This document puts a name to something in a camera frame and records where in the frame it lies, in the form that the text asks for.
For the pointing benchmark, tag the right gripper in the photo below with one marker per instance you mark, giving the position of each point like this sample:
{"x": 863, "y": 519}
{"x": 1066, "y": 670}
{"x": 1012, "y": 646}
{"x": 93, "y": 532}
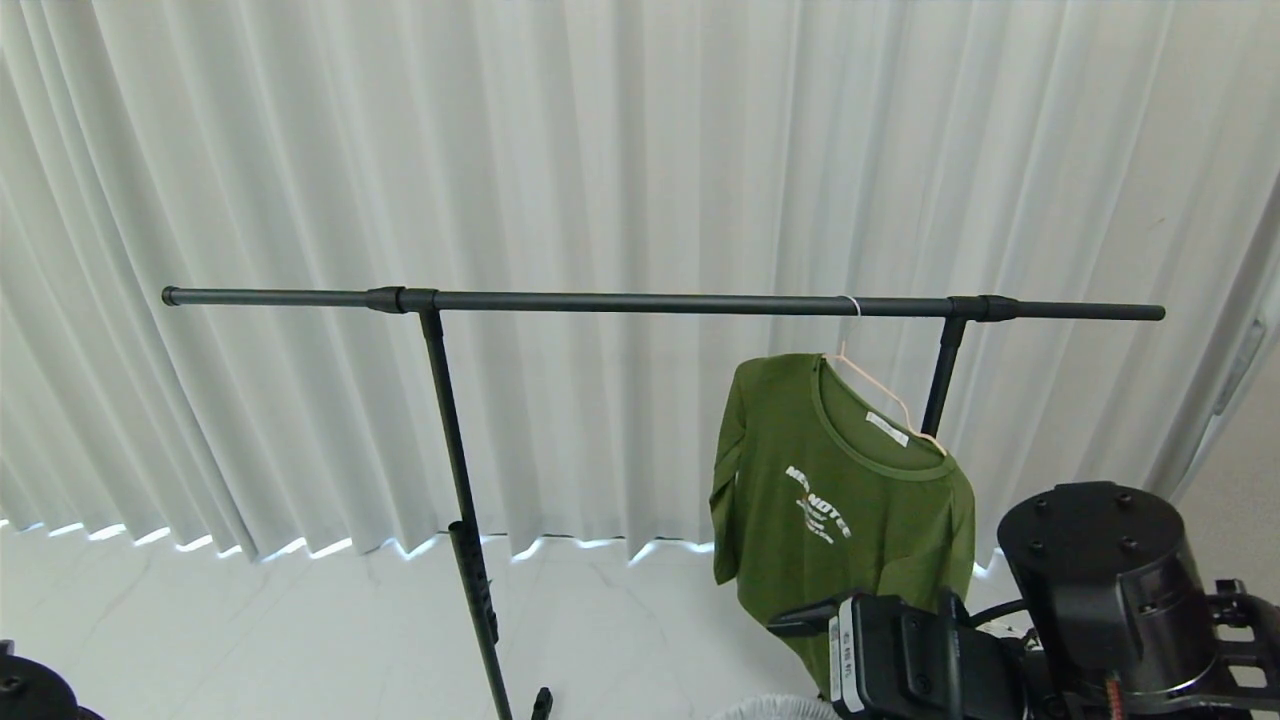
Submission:
{"x": 850, "y": 660}

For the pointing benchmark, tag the green long-sleeved shirt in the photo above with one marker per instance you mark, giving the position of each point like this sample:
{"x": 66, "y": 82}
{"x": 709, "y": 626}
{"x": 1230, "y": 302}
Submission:
{"x": 800, "y": 560}

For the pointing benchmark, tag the pink clothes hanger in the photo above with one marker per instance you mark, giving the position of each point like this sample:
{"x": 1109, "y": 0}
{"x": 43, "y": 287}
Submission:
{"x": 853, "y": 304}

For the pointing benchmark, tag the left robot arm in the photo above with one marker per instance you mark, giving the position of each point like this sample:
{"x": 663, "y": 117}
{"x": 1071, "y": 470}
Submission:
{"x": 30, "y": 695}

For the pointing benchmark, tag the white laundry basket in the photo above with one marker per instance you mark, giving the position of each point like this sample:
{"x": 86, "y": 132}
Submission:
{"x": 780, "y": 710}

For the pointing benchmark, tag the black clothes rack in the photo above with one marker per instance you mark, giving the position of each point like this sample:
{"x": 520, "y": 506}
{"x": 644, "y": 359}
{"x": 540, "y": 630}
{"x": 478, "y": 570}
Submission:
{"x": 700, "y": 303}

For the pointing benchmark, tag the white curtain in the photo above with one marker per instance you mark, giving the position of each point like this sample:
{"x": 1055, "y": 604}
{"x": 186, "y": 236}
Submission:
{"x": 600, "y": 150}

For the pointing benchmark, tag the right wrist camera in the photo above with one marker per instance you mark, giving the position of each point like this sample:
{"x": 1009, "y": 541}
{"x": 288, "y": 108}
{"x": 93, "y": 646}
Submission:
{"x": 910, "y": 655}

